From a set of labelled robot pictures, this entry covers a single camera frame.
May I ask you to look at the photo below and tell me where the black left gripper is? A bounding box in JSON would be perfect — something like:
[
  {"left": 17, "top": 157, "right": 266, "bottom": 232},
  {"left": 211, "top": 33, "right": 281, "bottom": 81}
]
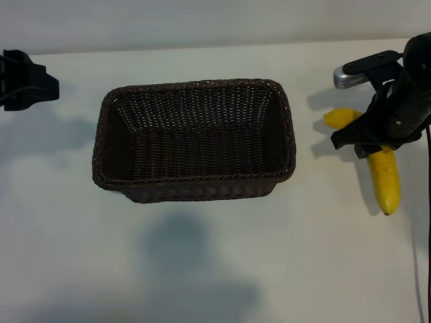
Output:
[{"left": 0, "top": 49, "right": 60, "bottom": 112}]

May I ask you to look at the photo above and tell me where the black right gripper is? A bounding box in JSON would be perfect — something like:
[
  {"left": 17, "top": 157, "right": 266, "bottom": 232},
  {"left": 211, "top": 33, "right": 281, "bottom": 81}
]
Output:
[{"left": 331, "top": 73, "right": 431, "bottom": 159}]

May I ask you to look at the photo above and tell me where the yellow banana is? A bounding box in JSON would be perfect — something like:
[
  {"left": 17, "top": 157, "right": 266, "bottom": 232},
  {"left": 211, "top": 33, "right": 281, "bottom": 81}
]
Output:
[{"left": 323, "top": 107, "right": 403, "bottom": 217}]

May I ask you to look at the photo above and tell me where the dark brown wicker basket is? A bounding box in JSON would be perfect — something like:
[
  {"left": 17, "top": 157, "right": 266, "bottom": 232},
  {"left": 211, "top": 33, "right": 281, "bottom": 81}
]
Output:
[{"left": 92, "top": 78, "right": 297, "bottom": 204}]

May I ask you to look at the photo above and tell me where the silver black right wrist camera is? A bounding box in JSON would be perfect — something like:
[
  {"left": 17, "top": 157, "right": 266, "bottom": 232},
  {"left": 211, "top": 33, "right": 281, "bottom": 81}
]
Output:
[{"left": 333, "top": 50, "right": 404, "bottom": 91}]

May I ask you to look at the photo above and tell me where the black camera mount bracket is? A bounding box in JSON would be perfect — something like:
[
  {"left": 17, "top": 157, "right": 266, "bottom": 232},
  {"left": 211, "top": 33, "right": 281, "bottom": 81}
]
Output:
[{"left": 366, "top": 65, "right": 405, "bottom": 95}]

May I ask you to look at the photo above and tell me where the long black hanging cable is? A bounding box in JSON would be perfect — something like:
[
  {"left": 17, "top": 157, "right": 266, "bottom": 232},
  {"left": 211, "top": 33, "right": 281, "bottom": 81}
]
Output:
[{"left": 424, "top": 126, "right": 431, "bottom": 246}]

